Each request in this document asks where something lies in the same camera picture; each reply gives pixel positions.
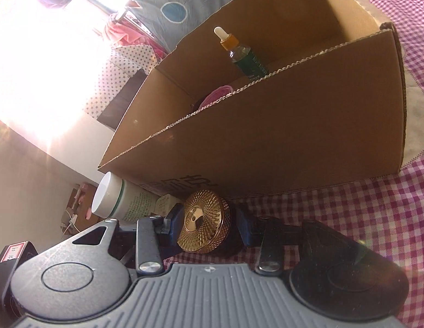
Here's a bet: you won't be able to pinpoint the white charger plug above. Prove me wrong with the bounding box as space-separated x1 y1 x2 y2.
154 193 183 217

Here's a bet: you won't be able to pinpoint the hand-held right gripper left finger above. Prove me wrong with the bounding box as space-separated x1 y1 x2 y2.
73 204 184 276

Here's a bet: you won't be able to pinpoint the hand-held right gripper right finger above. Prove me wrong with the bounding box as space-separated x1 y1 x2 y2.
236 208 335 276

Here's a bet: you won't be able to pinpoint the gold lid cosmetic jar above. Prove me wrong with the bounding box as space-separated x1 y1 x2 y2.
177 189 247 258

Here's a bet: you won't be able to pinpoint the pink plastic cup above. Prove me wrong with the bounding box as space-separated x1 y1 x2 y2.
197 84 235 112

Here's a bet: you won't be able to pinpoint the white bottle with green label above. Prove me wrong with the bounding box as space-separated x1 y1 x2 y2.
91 172 165 222

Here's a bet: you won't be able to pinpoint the white star-dotted cloth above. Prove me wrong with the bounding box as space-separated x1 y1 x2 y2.
84 46 158 117

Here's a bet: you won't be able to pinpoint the green dropper bottle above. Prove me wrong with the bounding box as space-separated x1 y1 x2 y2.
214 26 270 83

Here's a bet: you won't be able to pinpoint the pink hanging clothes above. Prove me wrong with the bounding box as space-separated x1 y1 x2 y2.
107 14 171 62

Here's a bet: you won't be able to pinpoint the brown cardboard box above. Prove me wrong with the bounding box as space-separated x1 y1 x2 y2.
97 0 407 200

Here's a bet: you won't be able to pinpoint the blue printed bedsheet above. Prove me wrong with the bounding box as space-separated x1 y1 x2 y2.
125 0 277 55

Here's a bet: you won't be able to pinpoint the dark cabinet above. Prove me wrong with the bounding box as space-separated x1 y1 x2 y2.
97 68 147 132

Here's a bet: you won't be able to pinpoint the brown wooden furniture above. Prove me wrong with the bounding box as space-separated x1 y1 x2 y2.
62 183 98 238

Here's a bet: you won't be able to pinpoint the pink checkered tablecloth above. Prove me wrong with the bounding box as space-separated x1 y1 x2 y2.
162 0 424 318

